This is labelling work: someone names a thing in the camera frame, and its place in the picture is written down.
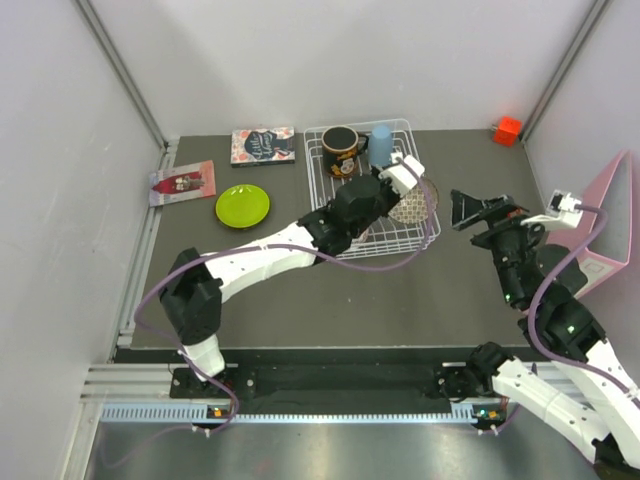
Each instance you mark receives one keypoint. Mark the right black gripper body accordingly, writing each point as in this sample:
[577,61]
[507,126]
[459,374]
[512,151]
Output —
[506,232]

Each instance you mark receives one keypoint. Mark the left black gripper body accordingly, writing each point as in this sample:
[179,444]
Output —
[386,199]

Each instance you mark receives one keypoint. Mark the beige mesh patterned bowl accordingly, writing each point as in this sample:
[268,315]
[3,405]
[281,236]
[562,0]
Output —
[413,208]

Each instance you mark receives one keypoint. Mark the white wire dish rack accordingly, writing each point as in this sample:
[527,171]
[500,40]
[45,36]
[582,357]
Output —
[364,207]

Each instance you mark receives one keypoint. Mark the green plate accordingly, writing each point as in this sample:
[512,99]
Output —
[242,206]

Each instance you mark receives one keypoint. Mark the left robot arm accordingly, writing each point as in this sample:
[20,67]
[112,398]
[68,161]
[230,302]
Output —
[193,299]

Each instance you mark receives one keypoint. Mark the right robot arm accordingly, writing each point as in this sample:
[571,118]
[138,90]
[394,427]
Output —
[536,262]

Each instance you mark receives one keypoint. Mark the light blue cup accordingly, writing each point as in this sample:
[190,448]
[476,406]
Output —
[380,147]

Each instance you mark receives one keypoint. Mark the black skull mug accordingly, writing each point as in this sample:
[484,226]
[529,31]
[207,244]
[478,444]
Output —
[341,145]

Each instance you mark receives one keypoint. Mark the orange cube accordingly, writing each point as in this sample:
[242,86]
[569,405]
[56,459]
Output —
[506,131]

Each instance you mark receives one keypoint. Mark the dark floral book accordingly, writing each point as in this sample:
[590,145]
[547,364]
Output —
[262,147]

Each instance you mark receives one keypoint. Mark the red cover booklet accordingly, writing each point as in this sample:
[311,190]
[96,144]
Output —
[182,183]

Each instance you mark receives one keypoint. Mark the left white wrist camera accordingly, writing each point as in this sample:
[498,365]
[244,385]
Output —
[402,172]

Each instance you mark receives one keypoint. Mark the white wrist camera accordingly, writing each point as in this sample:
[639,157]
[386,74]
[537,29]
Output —
[562,212]
[402,172]

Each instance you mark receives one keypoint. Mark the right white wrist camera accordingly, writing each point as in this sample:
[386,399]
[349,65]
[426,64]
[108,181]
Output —
[562,212]

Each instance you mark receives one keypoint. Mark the pink ring binder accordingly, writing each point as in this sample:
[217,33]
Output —
[612,191]

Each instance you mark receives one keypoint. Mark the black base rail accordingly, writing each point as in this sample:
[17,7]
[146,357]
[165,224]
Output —
[348,379]

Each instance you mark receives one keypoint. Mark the grey cable duct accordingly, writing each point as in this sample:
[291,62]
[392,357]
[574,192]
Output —
[204,414]

